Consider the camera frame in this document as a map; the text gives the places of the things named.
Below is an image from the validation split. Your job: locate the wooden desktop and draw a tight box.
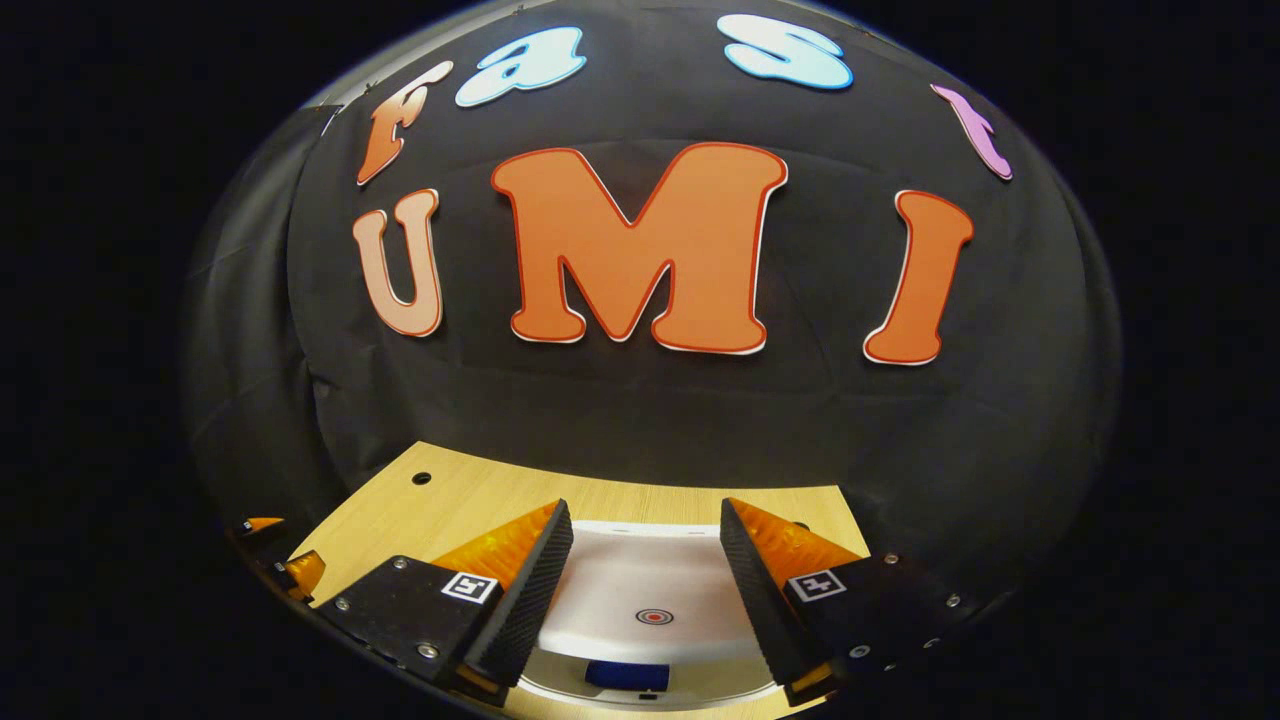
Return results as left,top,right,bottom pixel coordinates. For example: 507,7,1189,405
290,441,871,720

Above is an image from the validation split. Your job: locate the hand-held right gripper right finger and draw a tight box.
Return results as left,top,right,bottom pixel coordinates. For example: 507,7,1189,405
718,496,966,706

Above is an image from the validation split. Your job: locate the white desktop garbage bin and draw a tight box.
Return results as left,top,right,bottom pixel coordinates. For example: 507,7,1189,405
518,520,801,711

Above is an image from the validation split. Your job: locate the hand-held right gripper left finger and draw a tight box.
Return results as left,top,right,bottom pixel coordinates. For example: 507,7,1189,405
318,498,575,706

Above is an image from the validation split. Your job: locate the black backdrop cloth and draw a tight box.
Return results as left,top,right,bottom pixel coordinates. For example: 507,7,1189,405
180,0,1126,621

